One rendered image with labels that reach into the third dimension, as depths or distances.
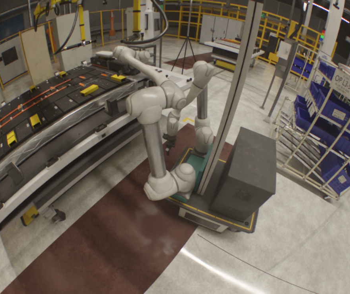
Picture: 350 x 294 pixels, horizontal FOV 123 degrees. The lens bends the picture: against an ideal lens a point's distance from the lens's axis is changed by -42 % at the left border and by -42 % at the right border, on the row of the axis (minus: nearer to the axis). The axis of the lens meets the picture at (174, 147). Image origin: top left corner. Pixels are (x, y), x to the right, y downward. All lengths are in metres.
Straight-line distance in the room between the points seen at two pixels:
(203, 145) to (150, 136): 0.71
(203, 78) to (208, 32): 9.45
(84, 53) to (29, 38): 2.17
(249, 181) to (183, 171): 0.44
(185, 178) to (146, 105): 0.58
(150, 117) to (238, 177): 0.62
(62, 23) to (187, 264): 6.47
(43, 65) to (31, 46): 0.84
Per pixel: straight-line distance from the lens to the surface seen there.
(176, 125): 1.42
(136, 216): 1.72
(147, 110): 0.80
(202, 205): 1.44
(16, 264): 2.33
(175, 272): 1.61
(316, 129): 2.29
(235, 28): 9.96
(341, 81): 1.99
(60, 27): 6.12
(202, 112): 1.53
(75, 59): 6.35
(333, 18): 4.04
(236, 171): 1.04
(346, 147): 2.50
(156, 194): 1.09
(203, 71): 1.19
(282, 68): 3.11
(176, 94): 0.85
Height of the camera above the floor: 1.61
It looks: 45 degrees down
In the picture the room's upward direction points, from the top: 5 degrees clockwise
